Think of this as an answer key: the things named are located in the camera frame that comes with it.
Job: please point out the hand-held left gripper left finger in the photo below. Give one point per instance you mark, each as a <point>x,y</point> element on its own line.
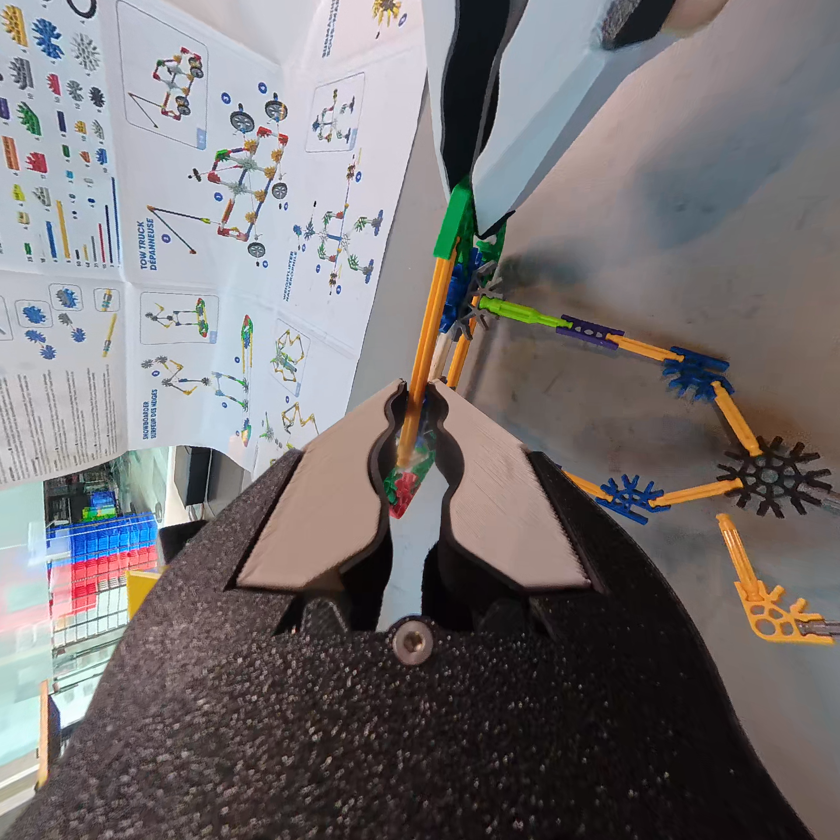
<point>309,525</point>

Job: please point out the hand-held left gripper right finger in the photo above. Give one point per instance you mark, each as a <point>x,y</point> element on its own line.
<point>519,525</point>

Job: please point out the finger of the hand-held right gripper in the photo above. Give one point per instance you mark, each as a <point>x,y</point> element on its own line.
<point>460,79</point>
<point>551,92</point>

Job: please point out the colourful toy rod model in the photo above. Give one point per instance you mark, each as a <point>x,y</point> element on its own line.
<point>693,374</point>

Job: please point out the red plastic crate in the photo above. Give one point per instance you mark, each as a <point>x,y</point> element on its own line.
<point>105,578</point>

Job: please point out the white folded instruction booklet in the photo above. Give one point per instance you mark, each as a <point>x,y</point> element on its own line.
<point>171,197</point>

